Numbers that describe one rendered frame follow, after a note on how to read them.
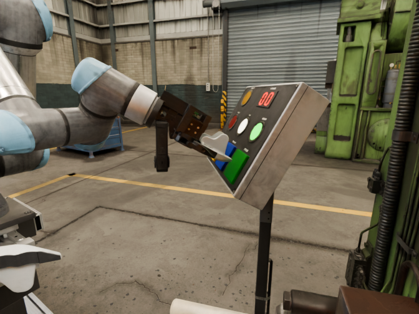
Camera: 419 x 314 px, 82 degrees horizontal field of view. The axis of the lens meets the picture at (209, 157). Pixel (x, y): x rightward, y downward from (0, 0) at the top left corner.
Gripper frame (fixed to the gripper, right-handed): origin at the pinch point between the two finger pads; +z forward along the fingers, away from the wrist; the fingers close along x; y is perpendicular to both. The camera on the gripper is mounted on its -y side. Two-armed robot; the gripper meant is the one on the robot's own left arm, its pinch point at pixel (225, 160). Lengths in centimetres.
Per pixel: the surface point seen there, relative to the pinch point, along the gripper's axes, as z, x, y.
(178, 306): 8.5, -1.7, -39.4
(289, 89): 3.3, -3.5, 20.6
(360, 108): 274, 307, 149
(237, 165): 2.5, -2.0, 0.6
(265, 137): 3.3, -5.4, 9.1
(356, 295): 6.0, -36.7, -1.6
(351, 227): 180, 116, -14
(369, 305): 6.2, -38.0, -1.5
